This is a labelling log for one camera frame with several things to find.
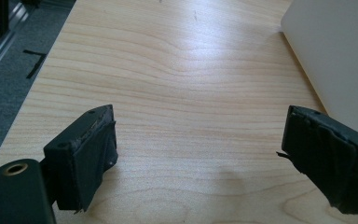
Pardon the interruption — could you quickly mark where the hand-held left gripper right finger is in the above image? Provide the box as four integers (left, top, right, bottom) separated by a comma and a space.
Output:
276, 105, 358, 216

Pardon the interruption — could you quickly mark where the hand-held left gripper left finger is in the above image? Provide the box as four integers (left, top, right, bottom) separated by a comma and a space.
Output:
40, 104, 119, 215

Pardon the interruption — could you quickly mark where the white flat board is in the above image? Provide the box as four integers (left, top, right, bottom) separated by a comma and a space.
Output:
280, 0, 358, 142

